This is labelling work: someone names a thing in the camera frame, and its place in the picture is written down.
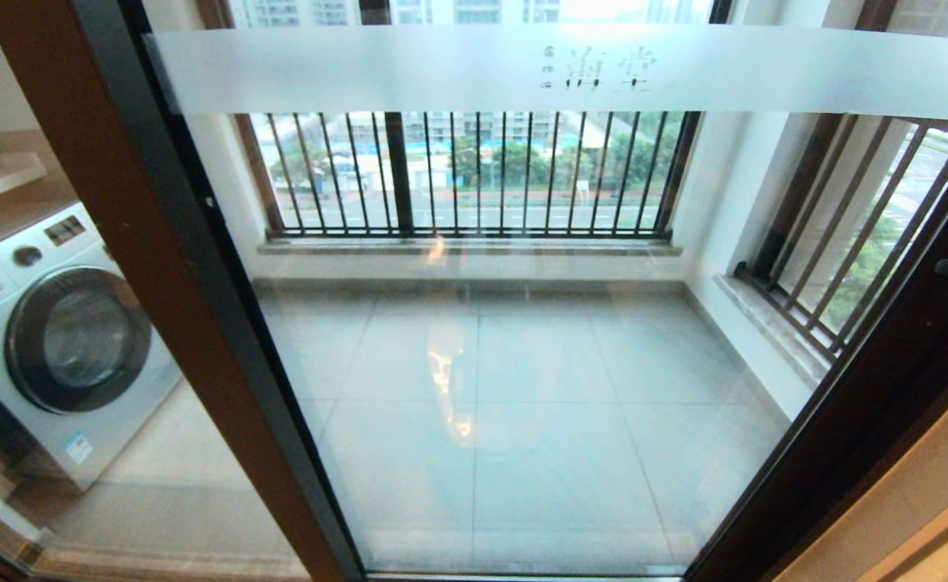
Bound short grey stone window sill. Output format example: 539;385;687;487
714;273;834;389

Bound sliding glass door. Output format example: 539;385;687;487
70;0;948;582

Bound wide black window railing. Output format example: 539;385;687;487
235;112;701;241

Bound grey front-load washing machine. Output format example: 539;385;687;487
0;202;185;494

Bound long grey stone window sill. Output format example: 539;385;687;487
259;238;683;258

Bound brown framed fixed glass door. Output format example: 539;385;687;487
0;0;365;582

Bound dark door frame with track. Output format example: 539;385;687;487
708;267;948;582

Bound narrow black window railing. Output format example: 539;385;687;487
736;113;948;365

